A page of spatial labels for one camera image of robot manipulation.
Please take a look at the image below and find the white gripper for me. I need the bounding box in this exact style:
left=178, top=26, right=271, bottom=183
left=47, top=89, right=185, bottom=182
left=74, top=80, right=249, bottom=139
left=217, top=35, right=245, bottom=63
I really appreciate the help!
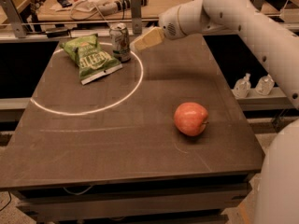
left=130, top=4, right=195, bottom=52

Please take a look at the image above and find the green 7up soda can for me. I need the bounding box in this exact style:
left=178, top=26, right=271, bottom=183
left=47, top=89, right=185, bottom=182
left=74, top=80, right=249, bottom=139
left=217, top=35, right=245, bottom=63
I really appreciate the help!
left=109, top=22, right=131, bottom=63

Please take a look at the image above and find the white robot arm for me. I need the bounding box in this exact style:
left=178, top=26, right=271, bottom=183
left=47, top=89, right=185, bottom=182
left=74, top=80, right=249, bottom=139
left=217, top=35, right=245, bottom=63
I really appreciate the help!
left=131, top=0, right=299, bottom=224

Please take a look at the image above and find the red apple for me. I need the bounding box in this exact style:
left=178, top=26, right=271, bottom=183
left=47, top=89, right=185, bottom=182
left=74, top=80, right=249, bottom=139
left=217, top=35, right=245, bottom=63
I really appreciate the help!
left=174, top=102, right=208, bottom=136

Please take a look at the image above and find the white power strip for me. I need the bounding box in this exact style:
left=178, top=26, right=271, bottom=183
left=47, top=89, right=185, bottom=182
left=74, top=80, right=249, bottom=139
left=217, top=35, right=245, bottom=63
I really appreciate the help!
left=93, top=0, right=148, bottom=17

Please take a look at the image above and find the green chip bag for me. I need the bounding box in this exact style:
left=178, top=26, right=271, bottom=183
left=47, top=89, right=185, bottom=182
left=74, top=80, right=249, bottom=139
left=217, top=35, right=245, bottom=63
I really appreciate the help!
left=60, top=35, right=122, bottom=85

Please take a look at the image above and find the left clear sanitizer bottle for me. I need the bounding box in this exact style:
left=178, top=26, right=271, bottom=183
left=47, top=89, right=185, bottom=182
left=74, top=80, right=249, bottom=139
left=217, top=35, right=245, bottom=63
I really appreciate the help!
left=233, top=73, right=251, bottom=98

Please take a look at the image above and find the clear sanitizer bottle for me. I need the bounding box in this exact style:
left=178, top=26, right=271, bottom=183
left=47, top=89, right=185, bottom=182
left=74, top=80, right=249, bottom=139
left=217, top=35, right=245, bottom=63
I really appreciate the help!
left=255, top=75, right=275, bottom=96
left=233, top=73, right=251, bottom=98

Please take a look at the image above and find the wooden background desk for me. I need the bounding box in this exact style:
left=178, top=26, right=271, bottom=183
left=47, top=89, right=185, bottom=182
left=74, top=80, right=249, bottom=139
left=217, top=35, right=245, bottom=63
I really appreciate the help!
left=37, top=0, right=192, bottom=22

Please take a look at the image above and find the right clear sanitizer bottle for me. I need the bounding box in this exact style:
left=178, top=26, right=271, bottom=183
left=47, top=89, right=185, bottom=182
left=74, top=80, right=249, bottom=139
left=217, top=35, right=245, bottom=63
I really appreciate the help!
left=255, top=75, right=275, bottom=96

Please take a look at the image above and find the middle metal bracket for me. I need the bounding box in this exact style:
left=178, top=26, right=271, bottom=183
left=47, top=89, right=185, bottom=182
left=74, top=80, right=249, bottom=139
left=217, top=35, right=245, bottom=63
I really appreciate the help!
left=130, top=0, right=142, bottom=35

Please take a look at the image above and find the black device on rail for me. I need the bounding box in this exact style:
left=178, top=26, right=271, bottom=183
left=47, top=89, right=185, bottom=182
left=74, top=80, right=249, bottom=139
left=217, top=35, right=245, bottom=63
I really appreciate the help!
left=46, top=27, right=69, bottom=37

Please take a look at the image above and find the aluminium rail frame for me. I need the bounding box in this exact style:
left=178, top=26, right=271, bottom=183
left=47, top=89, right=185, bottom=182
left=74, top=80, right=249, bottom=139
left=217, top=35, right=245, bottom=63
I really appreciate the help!
left=0, top=14, right=299, bottom=44

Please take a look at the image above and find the left metal bracket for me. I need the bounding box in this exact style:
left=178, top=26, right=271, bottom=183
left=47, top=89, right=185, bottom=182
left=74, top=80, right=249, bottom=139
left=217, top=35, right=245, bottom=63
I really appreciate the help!
left=0, top=0, right=27, bottom=38

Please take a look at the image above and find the white cable under table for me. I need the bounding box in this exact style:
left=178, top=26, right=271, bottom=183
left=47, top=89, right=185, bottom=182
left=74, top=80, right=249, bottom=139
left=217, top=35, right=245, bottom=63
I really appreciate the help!
left=63, top=185, right=94, bottom=196

